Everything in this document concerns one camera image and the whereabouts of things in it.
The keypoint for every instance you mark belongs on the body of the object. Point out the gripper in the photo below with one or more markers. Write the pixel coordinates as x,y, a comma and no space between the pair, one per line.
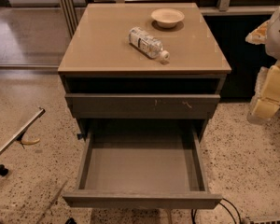
278,36

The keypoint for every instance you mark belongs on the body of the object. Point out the grey drawer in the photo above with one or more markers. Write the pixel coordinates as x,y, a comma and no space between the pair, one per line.
142,171
142,106

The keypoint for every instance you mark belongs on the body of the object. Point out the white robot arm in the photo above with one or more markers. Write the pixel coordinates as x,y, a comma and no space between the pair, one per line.
268,34

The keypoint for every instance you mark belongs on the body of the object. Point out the grey wooden drawer cabinet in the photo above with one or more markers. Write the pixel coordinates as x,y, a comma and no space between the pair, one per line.
101,60

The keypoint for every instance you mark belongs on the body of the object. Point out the grey top drawer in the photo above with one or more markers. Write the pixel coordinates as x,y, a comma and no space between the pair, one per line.
142,106

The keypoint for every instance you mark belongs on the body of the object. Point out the white power strip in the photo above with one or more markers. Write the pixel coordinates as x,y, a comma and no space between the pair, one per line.
261,220

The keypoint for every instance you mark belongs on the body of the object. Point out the white ceramic bowl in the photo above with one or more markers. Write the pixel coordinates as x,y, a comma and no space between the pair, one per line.
167,17

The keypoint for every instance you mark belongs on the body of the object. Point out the clear plastic water bottle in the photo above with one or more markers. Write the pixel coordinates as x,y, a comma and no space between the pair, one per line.
148,44

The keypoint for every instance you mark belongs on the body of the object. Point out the metal table edge left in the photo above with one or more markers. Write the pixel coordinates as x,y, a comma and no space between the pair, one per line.
19,134

